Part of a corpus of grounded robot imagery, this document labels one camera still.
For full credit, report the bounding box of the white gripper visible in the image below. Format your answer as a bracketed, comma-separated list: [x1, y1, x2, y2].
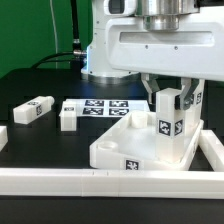
[105, 6, 224, 110]

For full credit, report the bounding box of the white desk top tray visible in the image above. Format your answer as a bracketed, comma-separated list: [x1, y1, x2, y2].
[89, 111, 203, 171]

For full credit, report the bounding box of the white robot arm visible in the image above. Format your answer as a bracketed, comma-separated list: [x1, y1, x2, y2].
[82, 0, 224, 109]

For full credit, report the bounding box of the white right fence bar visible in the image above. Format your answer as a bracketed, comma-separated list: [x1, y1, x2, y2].
[199, 130, 224, 172]

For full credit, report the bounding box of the white fence bar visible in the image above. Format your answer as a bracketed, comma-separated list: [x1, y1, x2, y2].
[199, 130, 224, 172]
[0, 168, 224, 199]

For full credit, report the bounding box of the white front fence bar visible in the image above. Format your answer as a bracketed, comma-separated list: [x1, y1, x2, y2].
[0, 168, 224, 199]

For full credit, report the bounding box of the white marker base plate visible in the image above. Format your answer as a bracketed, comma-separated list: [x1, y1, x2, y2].
[59, 98, 151, 120]

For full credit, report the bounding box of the black cable with connector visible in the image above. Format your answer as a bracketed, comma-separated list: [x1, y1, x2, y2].
[31, 0, 88, 70]

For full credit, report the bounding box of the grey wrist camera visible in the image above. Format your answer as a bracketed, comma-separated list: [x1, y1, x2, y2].
[103, 0, 137, 16]

